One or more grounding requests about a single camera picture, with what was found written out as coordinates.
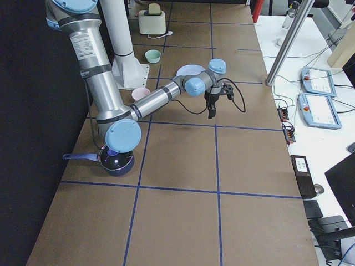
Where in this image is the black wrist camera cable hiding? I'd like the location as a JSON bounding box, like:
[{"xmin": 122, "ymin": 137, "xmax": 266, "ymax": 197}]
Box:
[{"xmin": 173, "ymin": 77, "xmax": 247, "ymax": 115}]

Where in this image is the teach pendant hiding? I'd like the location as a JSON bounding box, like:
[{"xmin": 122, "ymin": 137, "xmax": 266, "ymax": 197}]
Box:
[
  {"xmin": 301, "ymin": 66, "xmax": 337, "ymax": 98},
  {"xmin": 298, "ymin": 93, "xmax": 342, "ymax": 130}
]

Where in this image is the dark blue saucepan with lid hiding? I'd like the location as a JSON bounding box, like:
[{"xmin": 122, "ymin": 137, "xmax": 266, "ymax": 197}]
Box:
[{"xmin": 63, "ymin": 146, "xmax": 135, "ymax": 177}]

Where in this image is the water bottle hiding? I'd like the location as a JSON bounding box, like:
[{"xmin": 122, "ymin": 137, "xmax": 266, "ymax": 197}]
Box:
[{"xmin": 282, "ymin": 1, "xmax": 300, "ymax": 29}]

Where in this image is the aluminium frame post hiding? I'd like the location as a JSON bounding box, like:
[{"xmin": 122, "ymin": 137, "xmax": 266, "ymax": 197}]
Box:
[{"xmin": 265, "ymin": 0, "xmax": 315, "ymax": 86}]

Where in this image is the pink bowl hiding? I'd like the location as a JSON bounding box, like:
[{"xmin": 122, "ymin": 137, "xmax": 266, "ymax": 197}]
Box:
[{"xmin": 131, "ymin": 87, "xmax": 151, "ymax": 101}]

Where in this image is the blue plate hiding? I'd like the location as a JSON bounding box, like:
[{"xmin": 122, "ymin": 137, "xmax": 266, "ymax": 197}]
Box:
[{"xmin": 176, "ymin": 64, "xmax": 205, "ymax": 76}]

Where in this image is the black box with label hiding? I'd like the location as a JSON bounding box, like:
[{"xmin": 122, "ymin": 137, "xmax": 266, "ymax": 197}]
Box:
[{"xmin": 290, "ymin": 155, "xmax": 316, "ymax": 200}]

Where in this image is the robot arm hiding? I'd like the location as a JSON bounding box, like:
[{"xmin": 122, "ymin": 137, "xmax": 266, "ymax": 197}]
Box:
[{"xmin": 45, "ymin": 1, "xmax": 227, "ymax": 154}]

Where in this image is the slice of toast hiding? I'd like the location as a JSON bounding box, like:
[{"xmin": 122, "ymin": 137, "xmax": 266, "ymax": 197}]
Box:
[{"xmin": 148, "ymin": 3, "xmax": 161, "ymax": 16}]

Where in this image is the teach pendant far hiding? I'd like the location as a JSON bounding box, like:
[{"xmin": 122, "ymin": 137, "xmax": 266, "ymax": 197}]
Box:
[{"xmin": 301, "ymin": 66, "xmax": 337, "ymax": 98}]

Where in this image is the teach pendant near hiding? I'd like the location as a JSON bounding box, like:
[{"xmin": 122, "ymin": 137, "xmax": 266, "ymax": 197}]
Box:
[{"xmin": 298, "ymin": 93, "xmax": 342, "ymax": 130}]

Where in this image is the white toaster power cable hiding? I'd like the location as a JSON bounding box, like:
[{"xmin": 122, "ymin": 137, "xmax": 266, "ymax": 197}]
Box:
[{"xmin": 147, "ymin": 30, "xmax": 174, "ymax": 39}]

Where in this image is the cream toaster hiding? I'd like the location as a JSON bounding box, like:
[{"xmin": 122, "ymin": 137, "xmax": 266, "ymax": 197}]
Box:
[{"xmin": 138, "ymin": 10, "xmax": 166, "ymax": 35}]

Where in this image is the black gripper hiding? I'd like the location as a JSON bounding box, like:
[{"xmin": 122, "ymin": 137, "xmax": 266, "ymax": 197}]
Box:
[{"xmin": 204, "ymin": 83, "xmax": 234, "ymax": 119}]

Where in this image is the green bowl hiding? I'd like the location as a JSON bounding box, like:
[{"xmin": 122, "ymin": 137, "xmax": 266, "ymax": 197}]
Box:
[{"xmin": 145, "ymin": 49, "xmax": 161, "ymax": 64}]

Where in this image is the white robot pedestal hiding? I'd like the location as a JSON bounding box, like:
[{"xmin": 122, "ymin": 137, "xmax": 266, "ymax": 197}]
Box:
[{"xmin": 100, "ymin": 0, "xmax": 149, "ymax": 90}]

